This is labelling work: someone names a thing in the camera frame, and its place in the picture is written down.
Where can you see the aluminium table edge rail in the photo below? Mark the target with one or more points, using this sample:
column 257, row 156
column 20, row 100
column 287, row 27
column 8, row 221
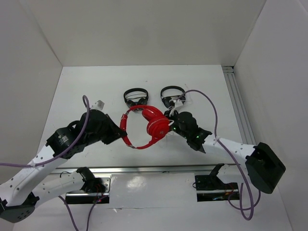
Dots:
column 151, row 169

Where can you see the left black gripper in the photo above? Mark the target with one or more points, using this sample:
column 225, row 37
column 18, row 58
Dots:
column 115, row 133

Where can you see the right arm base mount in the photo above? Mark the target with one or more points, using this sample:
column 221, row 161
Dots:
column 210, row 188

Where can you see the black headphones left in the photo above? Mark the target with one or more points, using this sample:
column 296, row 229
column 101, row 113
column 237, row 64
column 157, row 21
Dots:
column 136, row 96

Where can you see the red over-ear headphones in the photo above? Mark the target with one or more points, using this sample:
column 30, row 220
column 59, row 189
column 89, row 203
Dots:
column 157, row 128

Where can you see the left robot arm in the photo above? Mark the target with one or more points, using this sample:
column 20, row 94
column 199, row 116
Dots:
column 25, row 191

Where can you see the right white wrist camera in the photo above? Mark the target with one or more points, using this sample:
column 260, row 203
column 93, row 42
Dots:
column 175, row 105

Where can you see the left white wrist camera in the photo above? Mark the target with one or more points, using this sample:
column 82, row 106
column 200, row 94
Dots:
column 98, row 105

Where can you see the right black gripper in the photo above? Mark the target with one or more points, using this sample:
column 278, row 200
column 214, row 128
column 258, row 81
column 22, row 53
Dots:
column 174, row 115

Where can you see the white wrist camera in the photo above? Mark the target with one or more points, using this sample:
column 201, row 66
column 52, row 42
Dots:
column 98, row 105
column 175, row 105

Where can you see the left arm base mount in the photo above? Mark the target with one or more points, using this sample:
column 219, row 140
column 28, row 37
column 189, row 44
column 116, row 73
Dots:
column 101, row 193

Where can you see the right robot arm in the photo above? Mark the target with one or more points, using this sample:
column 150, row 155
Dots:
column 151, row 137

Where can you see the aluminium side rail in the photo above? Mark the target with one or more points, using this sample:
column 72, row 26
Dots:
column 238, row 106

